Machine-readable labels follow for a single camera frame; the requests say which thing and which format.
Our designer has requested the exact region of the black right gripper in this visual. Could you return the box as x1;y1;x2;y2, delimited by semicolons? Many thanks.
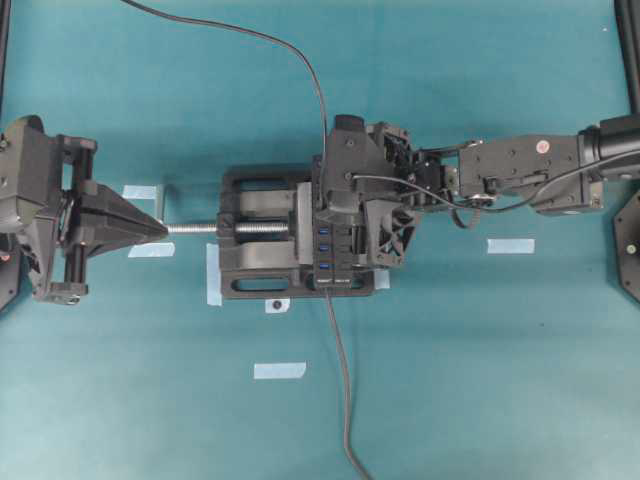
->
312;121;450;268

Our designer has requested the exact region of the black USB plug cable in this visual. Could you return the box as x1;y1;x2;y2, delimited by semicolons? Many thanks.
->
119;0;331;166

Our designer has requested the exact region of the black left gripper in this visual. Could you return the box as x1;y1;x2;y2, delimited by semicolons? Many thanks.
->
1;115;168;304

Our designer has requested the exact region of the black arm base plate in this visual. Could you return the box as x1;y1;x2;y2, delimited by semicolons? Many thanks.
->
613;192;640;302

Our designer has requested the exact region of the black upright frame post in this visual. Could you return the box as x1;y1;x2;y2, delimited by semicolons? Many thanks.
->
614;0;639;114

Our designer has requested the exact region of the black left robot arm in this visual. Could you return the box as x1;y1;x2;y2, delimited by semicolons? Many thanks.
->
1;115;168;306

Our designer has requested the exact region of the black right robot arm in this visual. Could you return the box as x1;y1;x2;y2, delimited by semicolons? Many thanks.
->
256;115;639;271

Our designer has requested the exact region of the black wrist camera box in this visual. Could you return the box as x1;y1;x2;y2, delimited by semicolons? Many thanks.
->
319;114;368;225

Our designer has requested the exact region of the black bench vise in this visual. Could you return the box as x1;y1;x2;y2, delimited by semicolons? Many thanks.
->
168;165;375;302

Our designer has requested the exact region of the blue tape strip upper left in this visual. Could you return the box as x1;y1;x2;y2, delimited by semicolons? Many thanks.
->
122;185;164;200

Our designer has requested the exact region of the black camera cable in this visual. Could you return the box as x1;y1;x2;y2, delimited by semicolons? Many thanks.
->
349;164;606;214

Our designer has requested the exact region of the blue tape strip vertical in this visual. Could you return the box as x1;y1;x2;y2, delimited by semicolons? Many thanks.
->
206;243;223;307

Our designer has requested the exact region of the black USB hub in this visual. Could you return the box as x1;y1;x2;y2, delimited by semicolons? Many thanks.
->
313;217;354;293

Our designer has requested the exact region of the blue tape strip lower left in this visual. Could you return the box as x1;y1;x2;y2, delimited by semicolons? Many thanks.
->
128;242;175;258

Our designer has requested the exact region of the white tape with screw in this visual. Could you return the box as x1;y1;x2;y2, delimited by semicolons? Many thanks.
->
265;298;290;314

